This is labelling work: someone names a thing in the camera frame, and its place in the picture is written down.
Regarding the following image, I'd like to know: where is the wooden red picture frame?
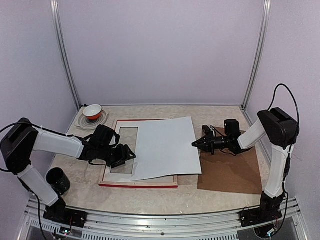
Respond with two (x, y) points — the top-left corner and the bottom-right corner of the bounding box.
(98, 118), (178, 189)

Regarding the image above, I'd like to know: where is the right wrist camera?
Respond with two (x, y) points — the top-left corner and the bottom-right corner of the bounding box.
(201, 119), (241, 137)

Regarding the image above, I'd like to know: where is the brown cardboard backing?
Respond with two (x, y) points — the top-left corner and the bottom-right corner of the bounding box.
(197, 126), (264, 196)

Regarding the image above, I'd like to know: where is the cat and books photo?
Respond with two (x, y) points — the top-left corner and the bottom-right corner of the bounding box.
(131, 116), (202, 181)

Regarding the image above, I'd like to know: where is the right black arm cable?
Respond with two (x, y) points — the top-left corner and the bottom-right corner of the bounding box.
(267, 83), (301, 141)

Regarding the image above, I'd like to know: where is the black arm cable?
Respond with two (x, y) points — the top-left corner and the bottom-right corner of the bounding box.
(0, 121), (33, 173)
(267, 83), (301, 141)

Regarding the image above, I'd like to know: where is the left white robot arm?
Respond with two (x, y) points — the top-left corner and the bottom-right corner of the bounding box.
(0, 117), (136, 223)

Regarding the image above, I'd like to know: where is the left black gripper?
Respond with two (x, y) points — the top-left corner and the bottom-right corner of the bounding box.
(97, 143), (136, 169)

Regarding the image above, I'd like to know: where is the grey round plate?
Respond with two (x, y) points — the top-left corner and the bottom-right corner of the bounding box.
(75, 110), (109, 131)

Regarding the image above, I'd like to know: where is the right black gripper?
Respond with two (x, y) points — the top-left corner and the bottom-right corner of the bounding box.
(192, 130), (232, 155)

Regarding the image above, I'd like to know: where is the right aluminium post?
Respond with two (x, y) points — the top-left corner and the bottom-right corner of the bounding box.
(241, 0), (272, 111)

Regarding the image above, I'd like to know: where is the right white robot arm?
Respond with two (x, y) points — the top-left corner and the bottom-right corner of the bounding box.
(191, 107), (300, 199)

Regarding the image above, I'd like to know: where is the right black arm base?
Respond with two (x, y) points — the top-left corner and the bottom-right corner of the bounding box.
(239, 191), (285, 227)

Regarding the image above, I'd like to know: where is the orange white bowl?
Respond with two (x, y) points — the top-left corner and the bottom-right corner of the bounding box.
(83, 104), (102, 120)

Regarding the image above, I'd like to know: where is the black cylindrical cup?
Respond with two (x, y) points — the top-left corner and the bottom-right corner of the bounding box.
(46, 167), (71, 196)

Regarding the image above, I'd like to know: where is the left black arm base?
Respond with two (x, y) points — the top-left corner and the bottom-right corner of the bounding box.
(43, 198), (88, 228)

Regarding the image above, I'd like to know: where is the white photo mat board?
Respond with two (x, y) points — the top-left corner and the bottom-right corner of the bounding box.
(98, 119), (143, 188)

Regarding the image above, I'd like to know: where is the left aluminium post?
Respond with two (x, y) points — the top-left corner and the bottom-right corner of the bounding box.
(50, 0), (82, 110)

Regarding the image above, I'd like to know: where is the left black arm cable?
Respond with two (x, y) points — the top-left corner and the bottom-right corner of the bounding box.
(0, 121), (33, 173)

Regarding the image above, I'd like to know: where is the aluminium front rail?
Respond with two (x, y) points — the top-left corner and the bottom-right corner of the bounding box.
(16, 197), (308, 240)

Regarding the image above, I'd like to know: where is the aluminium post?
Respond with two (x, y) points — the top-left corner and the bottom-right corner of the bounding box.
(241, 0), (272, 111)
(50, 0), (82, 110)

